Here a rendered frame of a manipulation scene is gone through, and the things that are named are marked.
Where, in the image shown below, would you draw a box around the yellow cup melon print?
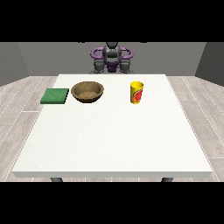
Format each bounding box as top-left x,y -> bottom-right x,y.
129,80 -> 144,105

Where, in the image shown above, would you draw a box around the brown wooden bowl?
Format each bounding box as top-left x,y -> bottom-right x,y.
70,80 -> 105,104

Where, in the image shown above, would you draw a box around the green square pad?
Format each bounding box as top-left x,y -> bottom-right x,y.
39,87 -> 70,105

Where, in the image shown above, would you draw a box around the grey robot trunk purple rings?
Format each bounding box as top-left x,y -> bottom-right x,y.
88,42 -> 136,75

